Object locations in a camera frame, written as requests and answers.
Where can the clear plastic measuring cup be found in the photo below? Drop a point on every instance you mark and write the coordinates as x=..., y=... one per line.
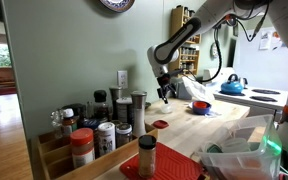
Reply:
x=166, y=108

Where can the red silicone mat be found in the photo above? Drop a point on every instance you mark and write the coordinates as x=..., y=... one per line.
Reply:
x=170, y=163

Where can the green plastic lid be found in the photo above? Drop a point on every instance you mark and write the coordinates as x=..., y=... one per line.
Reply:
x=214, y=148

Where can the tall steel grinder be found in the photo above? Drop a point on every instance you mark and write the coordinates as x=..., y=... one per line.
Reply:
x=139, y=113

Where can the decorative patterned wall plate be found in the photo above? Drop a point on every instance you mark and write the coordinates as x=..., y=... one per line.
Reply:
x=117, y=4

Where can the paper sheet on fridge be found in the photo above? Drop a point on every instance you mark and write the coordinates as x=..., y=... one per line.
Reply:
x=276, y=40
x=265, y=40

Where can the orange lid spice jar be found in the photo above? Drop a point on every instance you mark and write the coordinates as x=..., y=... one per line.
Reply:
x=83, y=150

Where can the black lid spice jar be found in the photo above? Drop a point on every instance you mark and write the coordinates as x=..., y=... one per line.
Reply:
x=147, y=156

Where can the orange measuring cup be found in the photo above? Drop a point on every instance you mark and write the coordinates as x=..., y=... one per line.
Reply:
x=200, y=104

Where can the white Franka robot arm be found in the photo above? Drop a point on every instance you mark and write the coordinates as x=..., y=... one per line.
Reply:
x=204, y=15

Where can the white wall outlet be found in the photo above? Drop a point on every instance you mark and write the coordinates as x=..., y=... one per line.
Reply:
x=122, y=79

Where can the silver lid spice jar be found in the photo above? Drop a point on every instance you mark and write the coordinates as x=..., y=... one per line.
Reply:
x=124, y=135

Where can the large white towel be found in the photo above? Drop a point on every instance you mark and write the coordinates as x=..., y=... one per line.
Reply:
x=197, y=88

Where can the white kitchen stove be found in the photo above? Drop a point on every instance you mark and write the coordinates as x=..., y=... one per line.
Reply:
x=250, y=98

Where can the wooden spice tray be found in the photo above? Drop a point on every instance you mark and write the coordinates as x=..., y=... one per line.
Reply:
x=110, y=161

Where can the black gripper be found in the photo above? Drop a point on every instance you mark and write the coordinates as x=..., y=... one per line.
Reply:
x=165, y=83

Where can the black cap glass bottle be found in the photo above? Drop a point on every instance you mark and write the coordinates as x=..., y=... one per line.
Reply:
x=100, y=106

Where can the clear plastic storage bin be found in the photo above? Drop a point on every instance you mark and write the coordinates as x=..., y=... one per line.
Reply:
x=250, y=166

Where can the white spice shaker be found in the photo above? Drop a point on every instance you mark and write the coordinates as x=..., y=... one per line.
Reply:
x=106, y=140

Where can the dark metal grinder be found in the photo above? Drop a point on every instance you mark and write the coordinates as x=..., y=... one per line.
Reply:
x=115, y=95

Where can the wooden wall spice rack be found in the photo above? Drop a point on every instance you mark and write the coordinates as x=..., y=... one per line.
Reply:
x=189, y=60
x=177, y=20

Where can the clear glass bottle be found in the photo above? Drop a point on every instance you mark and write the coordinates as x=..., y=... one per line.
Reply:
x=56, y=123

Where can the dark jar white lid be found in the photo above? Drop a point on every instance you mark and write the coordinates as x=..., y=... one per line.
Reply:
x=124, y=110

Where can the white cap red jar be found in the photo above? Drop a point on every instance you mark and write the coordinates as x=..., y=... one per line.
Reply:
x=69, y=125

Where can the white refrigerator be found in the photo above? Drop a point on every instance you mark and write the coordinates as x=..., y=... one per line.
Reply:
x=264, y=66

